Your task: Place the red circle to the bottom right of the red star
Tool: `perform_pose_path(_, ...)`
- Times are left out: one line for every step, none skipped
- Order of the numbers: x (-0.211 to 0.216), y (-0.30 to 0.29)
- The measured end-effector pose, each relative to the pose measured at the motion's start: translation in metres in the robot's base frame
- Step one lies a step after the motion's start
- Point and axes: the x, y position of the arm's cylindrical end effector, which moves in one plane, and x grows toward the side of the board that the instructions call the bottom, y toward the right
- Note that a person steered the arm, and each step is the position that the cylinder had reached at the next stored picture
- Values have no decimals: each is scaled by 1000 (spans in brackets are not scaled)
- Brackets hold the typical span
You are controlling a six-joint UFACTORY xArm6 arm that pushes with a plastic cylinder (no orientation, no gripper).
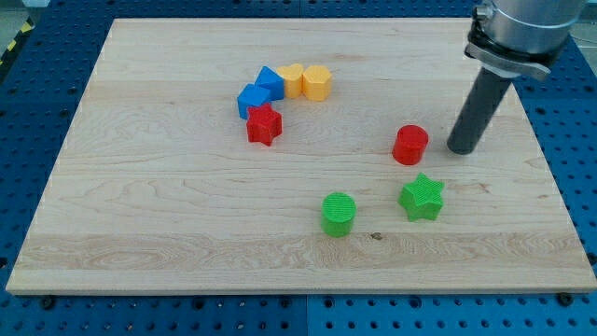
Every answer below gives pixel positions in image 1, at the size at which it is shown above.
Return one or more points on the green cylinder block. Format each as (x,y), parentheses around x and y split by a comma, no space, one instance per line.
(338,211)

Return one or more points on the light wooden board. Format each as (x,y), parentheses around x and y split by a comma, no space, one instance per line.
(157,190)

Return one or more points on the blue cube block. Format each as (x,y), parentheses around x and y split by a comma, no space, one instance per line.
(251,96)

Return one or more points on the blue triangle block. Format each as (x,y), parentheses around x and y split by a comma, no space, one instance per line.
(270,80)

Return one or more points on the red star block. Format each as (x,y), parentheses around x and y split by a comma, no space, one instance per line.
(264,124)

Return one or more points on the yellow heart block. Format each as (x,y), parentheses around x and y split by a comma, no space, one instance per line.
(292,75)

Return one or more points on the red cylinder block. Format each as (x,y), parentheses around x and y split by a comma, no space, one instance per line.
(410,144)

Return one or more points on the yellow hexagon block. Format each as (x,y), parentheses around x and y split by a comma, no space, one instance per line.
(316,83)

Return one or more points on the green star block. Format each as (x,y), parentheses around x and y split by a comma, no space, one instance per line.
(422,198)

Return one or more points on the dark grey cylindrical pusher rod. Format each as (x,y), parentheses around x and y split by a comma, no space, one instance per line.
(485,96)

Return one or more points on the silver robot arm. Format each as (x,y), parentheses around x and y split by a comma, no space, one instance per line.
(510,38)

